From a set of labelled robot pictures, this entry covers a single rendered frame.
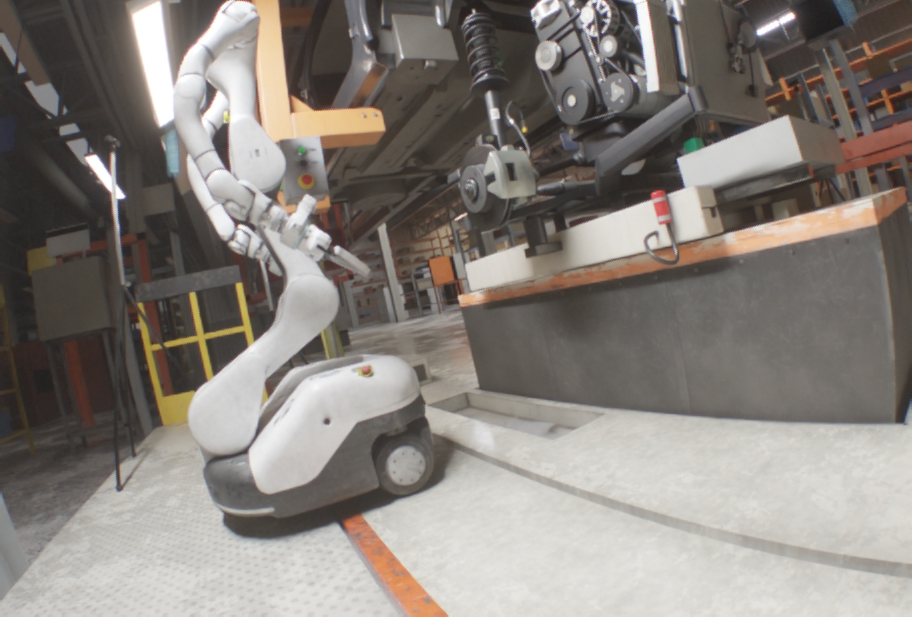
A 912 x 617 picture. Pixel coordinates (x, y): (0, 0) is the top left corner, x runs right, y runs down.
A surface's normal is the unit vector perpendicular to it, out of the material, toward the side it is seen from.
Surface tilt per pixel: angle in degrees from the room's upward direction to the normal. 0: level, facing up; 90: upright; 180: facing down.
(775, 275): 90
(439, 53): 90
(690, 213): 90
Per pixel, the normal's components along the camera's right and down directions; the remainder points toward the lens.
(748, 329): -0.87, 0.18
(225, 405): 0.44, -0.14
